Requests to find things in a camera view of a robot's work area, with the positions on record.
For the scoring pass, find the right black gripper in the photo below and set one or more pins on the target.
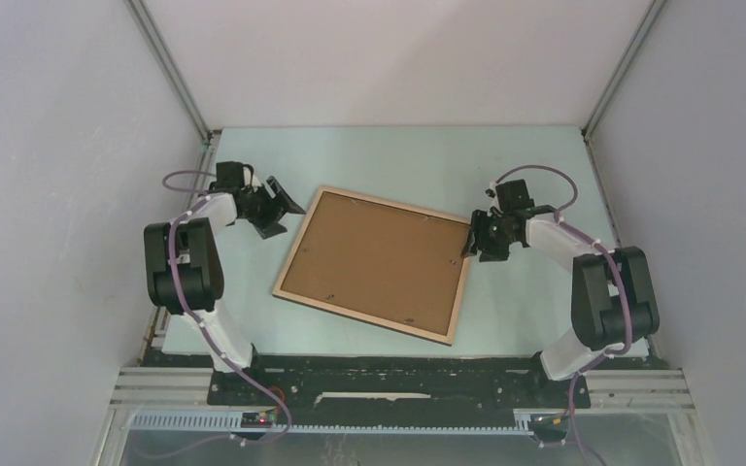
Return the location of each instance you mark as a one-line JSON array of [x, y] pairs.
[[479, 221]]

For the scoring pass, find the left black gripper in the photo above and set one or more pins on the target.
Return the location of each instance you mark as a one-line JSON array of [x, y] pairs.
[[266, 226]]

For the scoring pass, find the brown cardboard backing board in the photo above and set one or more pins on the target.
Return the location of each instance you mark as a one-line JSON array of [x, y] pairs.
[[373, 264]]

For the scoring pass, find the wooden picture frame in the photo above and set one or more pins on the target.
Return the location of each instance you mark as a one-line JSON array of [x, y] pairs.
[[457, 315]]

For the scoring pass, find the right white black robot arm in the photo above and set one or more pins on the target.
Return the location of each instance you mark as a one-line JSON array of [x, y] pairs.
[[612, 302]]

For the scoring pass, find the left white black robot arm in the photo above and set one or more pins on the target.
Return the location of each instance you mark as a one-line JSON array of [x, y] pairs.
[[182, 262]]

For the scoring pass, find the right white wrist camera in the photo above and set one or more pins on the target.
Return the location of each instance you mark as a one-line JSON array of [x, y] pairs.
[[490, 192]]

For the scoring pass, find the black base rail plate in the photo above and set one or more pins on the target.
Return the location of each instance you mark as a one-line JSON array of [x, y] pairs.
[[398, 391]]

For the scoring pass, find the white cable duct strip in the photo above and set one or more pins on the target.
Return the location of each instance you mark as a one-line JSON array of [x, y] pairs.
[[232, 422]]

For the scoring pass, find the aluminium frame rails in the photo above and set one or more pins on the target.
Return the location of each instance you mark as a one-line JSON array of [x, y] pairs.
[[611, 391]]

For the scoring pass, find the left corner aluminium post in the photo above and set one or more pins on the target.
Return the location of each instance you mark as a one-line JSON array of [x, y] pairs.
[[148, 27]]

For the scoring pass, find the corner aluminium post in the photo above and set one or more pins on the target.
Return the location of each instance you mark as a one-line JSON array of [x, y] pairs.
[[634, 46], [148, 27]]

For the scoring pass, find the right corner aluminium post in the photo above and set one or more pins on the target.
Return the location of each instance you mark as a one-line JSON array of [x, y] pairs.
[[634, 46]]

